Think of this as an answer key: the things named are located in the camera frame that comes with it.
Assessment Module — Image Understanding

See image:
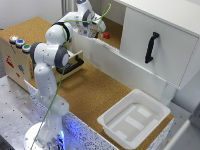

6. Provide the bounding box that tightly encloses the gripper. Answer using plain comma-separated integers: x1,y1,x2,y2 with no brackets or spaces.
87,15,108,39

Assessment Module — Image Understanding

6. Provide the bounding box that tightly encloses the wooden drawer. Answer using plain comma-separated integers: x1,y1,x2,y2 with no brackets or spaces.
53,49,85,84

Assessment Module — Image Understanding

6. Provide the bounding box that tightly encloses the white cabinet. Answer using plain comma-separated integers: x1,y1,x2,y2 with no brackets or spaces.
70,0,200,108

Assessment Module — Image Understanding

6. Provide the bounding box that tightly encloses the white sliding door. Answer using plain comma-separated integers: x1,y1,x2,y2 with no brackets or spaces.
118,6,200,91

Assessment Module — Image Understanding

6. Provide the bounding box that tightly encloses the green button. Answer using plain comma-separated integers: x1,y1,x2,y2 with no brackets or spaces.
21,43,32,54

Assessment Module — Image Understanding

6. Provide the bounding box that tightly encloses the blue button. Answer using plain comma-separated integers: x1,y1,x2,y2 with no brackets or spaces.
15,38,26,48

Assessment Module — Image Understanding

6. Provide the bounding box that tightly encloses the red button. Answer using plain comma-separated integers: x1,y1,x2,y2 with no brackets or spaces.
8,34,19,44

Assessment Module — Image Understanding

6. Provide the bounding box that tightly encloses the wooden drawer box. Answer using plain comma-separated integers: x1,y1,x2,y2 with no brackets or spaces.
0,16,75,93

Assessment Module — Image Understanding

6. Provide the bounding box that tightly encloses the white plastic box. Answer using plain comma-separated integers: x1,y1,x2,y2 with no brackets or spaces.
96,88,172,150

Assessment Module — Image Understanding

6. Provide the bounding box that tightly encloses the green cable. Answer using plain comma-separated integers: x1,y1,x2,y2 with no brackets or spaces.
29,3,113,150

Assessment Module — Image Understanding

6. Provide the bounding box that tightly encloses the black drawer handle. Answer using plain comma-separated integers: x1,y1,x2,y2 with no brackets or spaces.
61,54,85,75

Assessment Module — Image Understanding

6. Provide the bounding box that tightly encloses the black door handle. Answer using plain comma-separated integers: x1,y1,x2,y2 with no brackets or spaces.
144,31,161,65

